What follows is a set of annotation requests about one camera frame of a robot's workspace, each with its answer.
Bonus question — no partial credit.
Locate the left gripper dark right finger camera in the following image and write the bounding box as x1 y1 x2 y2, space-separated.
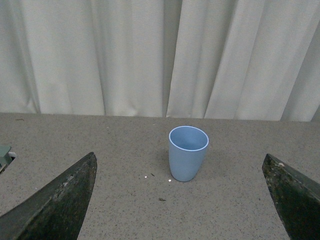
262 154 320 240

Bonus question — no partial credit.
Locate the left gripper dark left finger camera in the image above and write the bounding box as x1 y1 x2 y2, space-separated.
0 152 97 240

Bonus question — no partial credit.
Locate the blue plastic cup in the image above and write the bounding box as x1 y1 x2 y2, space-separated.
168 125 210 182

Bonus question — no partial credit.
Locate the grey-green box at table edge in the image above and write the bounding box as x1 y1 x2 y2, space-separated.
0 145 17 174

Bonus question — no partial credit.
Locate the white pleated curtain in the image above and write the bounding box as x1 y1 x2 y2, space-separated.
0 0 320 122

